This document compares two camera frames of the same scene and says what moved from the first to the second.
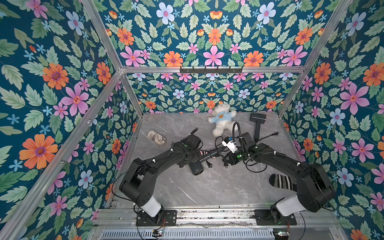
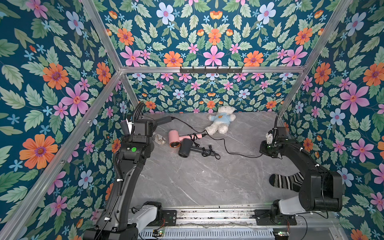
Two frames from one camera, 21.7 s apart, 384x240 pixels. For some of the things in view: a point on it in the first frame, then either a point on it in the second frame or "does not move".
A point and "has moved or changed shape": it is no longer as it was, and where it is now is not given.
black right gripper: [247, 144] to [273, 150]
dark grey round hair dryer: [196, 166] has moved or changed shape
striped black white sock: [283, 181] does not move
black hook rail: [210, 71] does not move
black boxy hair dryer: [259, 118] to [164, 119]
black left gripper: [196, 155] to [129, 139]
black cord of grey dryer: [210, 165] to [211, 149]
